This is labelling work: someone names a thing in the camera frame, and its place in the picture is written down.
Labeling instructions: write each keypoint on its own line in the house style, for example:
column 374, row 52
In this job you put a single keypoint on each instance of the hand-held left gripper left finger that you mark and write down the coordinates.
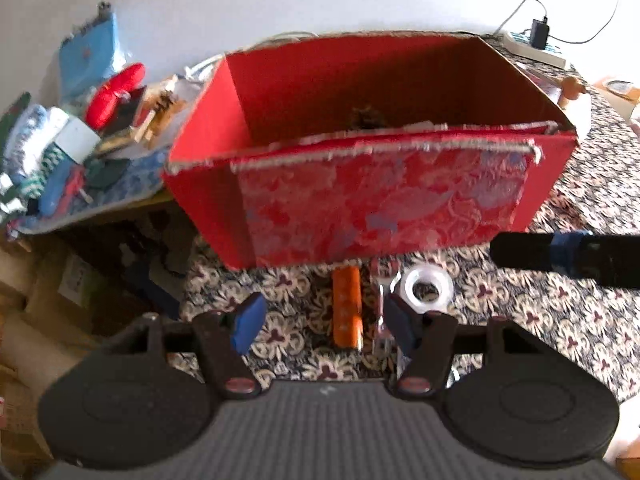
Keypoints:
column 250, row 322

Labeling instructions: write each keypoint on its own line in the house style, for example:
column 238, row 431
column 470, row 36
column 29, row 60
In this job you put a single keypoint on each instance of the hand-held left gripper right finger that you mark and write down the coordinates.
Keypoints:
column 400, row 320

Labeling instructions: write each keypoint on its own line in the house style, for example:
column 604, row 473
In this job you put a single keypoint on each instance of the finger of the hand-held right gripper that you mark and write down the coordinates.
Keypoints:
column 530, row 252

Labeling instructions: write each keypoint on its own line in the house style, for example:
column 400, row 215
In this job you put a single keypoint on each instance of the silver metal tool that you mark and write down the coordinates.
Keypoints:
column 381, row 295

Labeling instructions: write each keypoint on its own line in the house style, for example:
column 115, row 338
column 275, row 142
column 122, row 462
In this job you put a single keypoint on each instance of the orange battery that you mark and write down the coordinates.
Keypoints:
column 347, row 305

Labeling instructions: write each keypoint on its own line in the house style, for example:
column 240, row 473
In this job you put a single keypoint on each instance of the clear tape roll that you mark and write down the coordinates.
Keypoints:
column 445, row 280

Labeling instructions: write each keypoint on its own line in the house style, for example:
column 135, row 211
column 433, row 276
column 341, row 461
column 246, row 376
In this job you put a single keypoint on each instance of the red cardboard box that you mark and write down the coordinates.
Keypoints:
column 380, row 210

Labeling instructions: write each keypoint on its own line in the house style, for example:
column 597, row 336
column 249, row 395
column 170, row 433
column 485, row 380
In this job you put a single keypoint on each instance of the floral patterned cloth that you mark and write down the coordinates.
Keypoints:
column 575, row 320

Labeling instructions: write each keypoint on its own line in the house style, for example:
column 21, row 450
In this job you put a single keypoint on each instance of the small wooden figure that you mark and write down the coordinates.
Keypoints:
column 570, row 91

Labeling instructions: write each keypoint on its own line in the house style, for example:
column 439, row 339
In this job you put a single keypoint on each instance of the blue patterned mat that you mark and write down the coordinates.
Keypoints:
column 135, row 180

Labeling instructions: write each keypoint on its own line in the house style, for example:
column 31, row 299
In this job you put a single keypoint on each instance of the orange and white packet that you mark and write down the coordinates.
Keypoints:
column 617, row 89

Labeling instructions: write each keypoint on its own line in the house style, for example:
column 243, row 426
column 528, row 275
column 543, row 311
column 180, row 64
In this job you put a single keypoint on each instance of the white power strip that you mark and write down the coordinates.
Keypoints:
column 530, row 52

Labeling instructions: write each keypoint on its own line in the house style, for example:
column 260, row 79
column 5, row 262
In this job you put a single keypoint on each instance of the dark green cloth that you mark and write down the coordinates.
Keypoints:
column 106, row 171

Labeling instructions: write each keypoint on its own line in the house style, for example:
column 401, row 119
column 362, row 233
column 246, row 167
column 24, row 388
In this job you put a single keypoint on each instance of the black charger plug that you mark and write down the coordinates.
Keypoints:
column 540, row 32

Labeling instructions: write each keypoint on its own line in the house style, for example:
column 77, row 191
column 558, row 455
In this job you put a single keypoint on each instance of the pine cone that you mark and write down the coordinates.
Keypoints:
column 162, row 102

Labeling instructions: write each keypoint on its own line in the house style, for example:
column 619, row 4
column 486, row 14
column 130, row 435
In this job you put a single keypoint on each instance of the white container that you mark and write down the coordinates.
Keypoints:
column 75, row 140

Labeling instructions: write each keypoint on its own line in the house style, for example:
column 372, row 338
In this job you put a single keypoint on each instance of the red plush pouch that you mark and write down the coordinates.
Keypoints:
column 112, row 95

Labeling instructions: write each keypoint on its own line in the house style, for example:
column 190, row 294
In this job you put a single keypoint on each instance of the green white striped cloth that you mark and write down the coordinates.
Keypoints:
column 35, row 150

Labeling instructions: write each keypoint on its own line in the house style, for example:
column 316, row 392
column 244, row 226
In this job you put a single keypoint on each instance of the blue box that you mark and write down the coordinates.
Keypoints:
column 87, row 60

